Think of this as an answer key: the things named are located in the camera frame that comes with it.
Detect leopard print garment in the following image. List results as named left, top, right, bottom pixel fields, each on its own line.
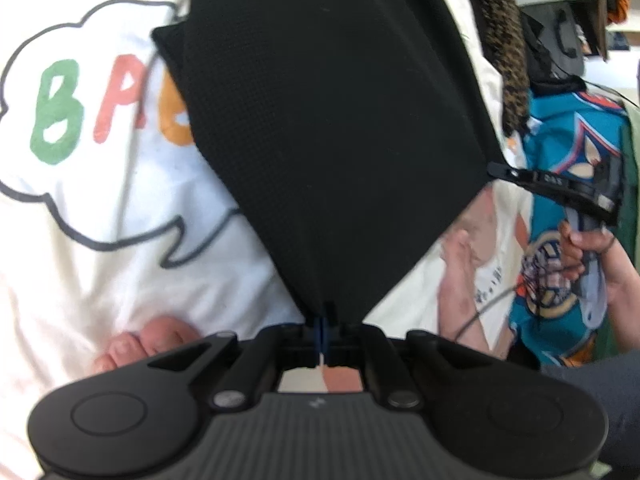
left=465, top=0, right=531, bottom=136

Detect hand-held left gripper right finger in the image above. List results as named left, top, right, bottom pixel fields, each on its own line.
left=322, top=302, right=494, bottom=409

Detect cream bear printed blanket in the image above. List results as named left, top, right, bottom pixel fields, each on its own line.
left=0, top=0, right=536, bottom=480

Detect grey storage bag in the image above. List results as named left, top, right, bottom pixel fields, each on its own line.
left=522, top=2, right=588, bottom=78

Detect black cable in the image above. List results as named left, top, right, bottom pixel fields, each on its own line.
left=452, top=280, right=532, bottom=347

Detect person's right forearm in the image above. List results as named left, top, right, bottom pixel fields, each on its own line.
left=605, top=280, right=640, bottom=361

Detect black shorts with bear print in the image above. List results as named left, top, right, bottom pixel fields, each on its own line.
left=150, top=0, right=506, bottom=326

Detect person's foot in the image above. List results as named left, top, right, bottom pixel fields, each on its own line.
left=92, top=316, right=201, bottom=373

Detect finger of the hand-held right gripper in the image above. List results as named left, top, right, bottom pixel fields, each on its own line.
left=486, top=161, right=542, bottom=188

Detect person's leg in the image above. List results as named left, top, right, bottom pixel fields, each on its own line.
left=540, top=360, right=640, bottom=480

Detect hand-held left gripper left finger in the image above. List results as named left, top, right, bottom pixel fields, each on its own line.
left=145, top=315, right=322, bottom=409

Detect person's right hand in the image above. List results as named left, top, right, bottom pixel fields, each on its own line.
left=559, top=222, right=640, bottom=291

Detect teal printed cloth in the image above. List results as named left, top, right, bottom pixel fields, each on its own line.
left=505, top=87, right=631, bottom=368

